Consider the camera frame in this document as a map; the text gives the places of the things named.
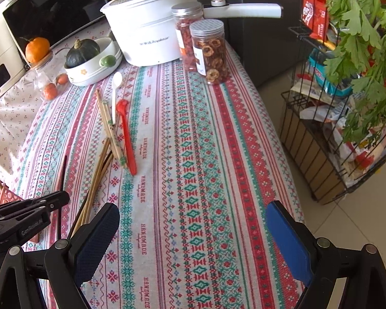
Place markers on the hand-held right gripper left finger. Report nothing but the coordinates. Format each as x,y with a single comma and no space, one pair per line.
96,244

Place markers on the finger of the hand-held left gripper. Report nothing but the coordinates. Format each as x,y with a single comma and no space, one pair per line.
41,202
25,228

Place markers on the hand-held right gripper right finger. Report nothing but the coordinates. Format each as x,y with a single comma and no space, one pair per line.
289,247

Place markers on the black chopstick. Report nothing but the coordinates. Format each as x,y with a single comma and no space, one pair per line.
63,183

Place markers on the pink plastic basket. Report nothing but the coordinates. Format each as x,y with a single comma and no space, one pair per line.
6,196

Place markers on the bundle of wooden chopsticks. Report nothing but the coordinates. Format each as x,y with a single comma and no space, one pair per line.
87,199

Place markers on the plastic chopstick pair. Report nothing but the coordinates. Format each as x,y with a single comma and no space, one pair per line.
115,141

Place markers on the small floral print cloth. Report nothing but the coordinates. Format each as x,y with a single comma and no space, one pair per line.
6,119

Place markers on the brown cardboard panel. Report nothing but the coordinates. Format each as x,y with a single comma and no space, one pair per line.
308,154

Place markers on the red plastic spoon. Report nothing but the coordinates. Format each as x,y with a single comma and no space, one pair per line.
128,141

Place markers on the small tangerine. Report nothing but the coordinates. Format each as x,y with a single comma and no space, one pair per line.
62,79
49,91

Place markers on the striped patterned tablecloth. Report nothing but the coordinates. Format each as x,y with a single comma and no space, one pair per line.
196,167

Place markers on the glass jar with bamboo lid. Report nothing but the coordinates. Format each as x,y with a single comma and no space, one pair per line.
40,77

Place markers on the white plastic spoon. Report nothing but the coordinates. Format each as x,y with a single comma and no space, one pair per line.
117,79

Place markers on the dark green squash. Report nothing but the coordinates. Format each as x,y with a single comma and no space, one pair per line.
80,56

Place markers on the large tangerine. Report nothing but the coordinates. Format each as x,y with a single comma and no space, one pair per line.
37,50

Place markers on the cream air fryer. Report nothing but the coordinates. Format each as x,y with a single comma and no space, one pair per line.
3,54

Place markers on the teal snack packet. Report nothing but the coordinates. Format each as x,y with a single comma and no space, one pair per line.
323,74

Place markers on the microwave oven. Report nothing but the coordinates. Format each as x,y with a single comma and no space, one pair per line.
51,16

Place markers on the white electric pot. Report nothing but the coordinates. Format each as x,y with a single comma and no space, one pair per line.
141,32

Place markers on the jar of dried fruit rings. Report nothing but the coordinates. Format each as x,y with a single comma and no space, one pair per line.
212,54

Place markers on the grey refrigerator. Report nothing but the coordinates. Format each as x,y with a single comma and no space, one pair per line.
260,38

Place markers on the jar of dried red fruit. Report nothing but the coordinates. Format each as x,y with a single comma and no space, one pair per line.
185,32

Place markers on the red snack packets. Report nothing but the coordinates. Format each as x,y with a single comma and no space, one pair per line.
315,13

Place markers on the leafy green vegetables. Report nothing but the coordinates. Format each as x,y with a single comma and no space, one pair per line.
357,16

